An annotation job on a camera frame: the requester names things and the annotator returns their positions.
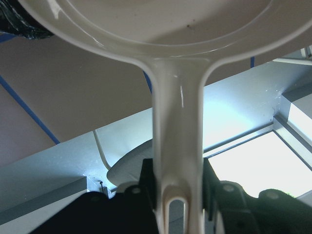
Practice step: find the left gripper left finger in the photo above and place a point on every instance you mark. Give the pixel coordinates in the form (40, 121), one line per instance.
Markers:
(128, 212)

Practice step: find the beige plastic dustpan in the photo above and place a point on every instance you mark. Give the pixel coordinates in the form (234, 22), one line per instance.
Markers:
(178, 43)

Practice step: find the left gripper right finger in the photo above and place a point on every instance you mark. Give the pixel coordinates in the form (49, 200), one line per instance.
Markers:
(230, 210)

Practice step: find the black trash bag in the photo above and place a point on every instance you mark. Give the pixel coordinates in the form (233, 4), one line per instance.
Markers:
(15, 20)

